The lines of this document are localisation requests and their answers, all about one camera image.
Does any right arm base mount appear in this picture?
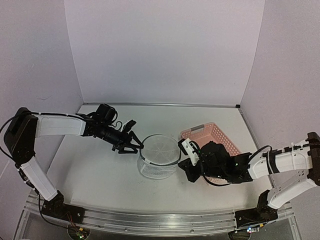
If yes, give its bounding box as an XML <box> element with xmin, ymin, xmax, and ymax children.
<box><xmin>234</xmin><ymin>190</ymin><xmax>278</xmax><ymax>230</ymax></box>

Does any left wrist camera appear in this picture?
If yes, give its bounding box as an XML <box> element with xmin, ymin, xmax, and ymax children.
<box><xmin>120</xmin><ymin>119</ymin><xmax>137</xmax><ymax>133</ymax></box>

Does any aluminium front rail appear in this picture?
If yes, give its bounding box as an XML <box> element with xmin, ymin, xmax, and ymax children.
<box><xmin>79</xmin><ymin>206</ymin><xmax>236</xmax><ymax>237</ymax></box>

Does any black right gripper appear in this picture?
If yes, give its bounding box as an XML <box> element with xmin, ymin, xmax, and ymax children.
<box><xmin>179</xmin><ymin>158</ymin><xmax>226</xmax><ymax>184</ymax></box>

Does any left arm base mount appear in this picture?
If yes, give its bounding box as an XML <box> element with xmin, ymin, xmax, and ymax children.
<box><xmin>40</xmin><ymin>190</ymin><xmax>85</xmax><ymax>225</ymax></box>

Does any pink perforated plastic basket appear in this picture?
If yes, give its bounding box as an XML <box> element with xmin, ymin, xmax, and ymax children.
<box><xmin>179</xmin><ymin>122</ymin><xmax>242</xmax><ymax>187</ymax></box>

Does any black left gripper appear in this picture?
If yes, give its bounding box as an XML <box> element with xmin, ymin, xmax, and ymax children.
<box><xmin>97</xmin><ymin>122</ymin><xmax>144</xmax><ymax>154</ymax></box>

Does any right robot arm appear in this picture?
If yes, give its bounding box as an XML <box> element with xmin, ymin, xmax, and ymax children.
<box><xmin>178</xmin><ymin>132</ymin><xmax>320</xmax><ymax>222</ymax></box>

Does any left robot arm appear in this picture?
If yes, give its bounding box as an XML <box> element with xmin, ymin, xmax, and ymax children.
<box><xmin>0</xmin><ymin>103</ymin><xmax>144</xmax><ymax>219</ymax></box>

